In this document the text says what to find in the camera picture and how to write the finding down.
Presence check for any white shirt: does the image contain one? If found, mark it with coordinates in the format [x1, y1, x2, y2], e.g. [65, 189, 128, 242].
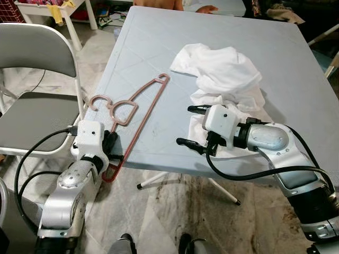
[169, 43, 266, 159]

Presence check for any person's hand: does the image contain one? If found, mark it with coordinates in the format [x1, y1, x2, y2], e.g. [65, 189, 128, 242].
[195, 5, 219, 15]

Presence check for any grey folding table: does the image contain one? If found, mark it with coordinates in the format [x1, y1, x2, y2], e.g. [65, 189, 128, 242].
[84, 5, 339, 206]

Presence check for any person's bare torso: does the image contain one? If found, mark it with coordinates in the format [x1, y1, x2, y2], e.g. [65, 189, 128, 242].
[132, 0, 184, 11]

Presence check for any brown cloth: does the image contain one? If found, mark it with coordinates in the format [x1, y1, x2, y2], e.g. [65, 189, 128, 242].
[265, 4, 306, 25]

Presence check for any blue box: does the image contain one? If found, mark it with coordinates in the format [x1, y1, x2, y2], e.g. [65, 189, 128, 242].
[313, 49, 335, 76]

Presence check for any yellow cloth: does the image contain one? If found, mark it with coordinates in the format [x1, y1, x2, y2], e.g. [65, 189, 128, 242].
[45, 1, 76, 25]

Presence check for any white framed chair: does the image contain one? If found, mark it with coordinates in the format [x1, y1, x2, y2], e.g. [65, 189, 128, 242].
[307, 23, 339, 80]

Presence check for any small white table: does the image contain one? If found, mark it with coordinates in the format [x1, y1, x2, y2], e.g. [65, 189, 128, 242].
[15, 0, 99, 51]

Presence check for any red grid patterned panel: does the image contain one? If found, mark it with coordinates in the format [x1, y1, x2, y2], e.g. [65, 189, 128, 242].
[0, 0, 24, 23]

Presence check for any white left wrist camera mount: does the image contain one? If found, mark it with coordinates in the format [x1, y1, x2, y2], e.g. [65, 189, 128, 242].
[70, 120, 109, 159]

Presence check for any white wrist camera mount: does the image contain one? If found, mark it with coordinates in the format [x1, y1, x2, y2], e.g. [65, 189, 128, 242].
[203, 105, 239, 146]
[70, 120, 109, 159]

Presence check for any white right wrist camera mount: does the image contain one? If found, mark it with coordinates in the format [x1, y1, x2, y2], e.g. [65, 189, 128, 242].
[203, 105, 239, 146]

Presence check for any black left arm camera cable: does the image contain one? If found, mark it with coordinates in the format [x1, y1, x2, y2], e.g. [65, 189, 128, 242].
[14, 127, 79, 236]

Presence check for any black left arm gripper cable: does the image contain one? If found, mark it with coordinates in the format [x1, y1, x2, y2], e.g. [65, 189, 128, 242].
[16, 169, 63, 212]

